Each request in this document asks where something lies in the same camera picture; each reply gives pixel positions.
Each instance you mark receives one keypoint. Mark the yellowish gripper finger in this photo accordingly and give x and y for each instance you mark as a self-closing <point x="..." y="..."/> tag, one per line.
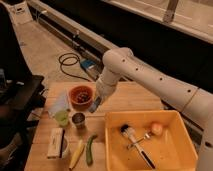
<point x="99" y="103"/>

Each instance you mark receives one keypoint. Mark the yellow plastic bin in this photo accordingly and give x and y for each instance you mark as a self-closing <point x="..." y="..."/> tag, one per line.
<point x="172" y="151"/>

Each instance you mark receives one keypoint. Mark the blue green sponge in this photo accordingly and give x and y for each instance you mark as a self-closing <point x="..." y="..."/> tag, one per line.
<point x="94" y="105"/>

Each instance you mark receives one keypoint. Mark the green plastic cup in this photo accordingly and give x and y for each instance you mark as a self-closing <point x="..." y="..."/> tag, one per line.
<point x="62" y="117"/>

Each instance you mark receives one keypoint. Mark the orange bowl with food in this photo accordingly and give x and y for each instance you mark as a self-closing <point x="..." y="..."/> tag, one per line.
<point x="81" y="96"/>

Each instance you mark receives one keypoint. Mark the white paper sign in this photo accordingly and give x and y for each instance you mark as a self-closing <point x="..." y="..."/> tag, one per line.
<point x="20" y="13"/>

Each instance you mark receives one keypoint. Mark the black handled dish brush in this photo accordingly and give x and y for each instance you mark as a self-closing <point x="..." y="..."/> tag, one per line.
<point x="128" y="132"/>

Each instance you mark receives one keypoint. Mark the metal cup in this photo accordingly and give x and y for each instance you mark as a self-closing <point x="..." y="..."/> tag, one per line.
<point x="79" y="120"/>

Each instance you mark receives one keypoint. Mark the metal spoon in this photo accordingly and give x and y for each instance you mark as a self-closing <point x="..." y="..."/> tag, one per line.
<point x="146" y="136"/>

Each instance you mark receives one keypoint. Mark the peach apple toy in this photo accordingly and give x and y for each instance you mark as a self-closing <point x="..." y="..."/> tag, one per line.
<point x="156" y="128"/>

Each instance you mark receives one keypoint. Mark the blue electronic box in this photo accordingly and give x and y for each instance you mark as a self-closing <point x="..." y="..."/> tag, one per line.
<point x="87" y="64"/>

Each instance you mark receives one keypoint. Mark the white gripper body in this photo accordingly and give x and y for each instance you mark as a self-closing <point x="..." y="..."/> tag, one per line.
<point x="104" y="90"/>

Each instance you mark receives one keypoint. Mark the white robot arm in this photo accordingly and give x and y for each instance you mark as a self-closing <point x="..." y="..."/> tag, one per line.
<point x="194" y="102"/>

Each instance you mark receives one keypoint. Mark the white box with black edge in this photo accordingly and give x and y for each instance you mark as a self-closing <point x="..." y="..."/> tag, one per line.
<point x="56" y="143"/>

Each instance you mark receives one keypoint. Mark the green cucumber toy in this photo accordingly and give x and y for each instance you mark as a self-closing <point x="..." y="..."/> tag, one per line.
<point x="89" y="157"/>

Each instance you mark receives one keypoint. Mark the clear plastic bag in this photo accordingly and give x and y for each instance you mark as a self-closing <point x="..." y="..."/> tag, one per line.
<point x="61" y="104"/>

